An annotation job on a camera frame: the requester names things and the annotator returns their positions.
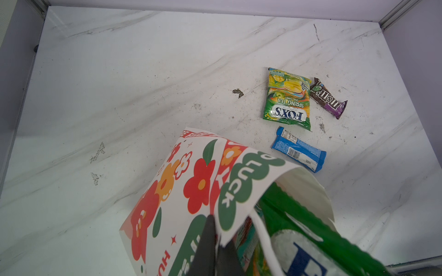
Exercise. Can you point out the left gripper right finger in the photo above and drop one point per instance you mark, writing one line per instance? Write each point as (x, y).
(227, 262)

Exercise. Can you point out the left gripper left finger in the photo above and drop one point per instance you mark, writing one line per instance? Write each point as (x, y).
(204, 261)

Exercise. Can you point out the green snack packet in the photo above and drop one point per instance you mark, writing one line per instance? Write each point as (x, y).
(305, 246)

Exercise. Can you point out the white floral paper bag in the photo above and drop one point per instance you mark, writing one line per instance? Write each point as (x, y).
(206, 174)

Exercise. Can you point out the blue snack packet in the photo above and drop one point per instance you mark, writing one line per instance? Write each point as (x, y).
(307, 155)

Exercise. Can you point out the teal snack packet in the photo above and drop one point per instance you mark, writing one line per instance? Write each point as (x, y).
(245, 241)

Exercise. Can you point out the yellow-green snack packet back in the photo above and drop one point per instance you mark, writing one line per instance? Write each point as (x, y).
(288, 99)

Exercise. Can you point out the brown purple candy bar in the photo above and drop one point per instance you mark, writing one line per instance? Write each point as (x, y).
(320, 94)

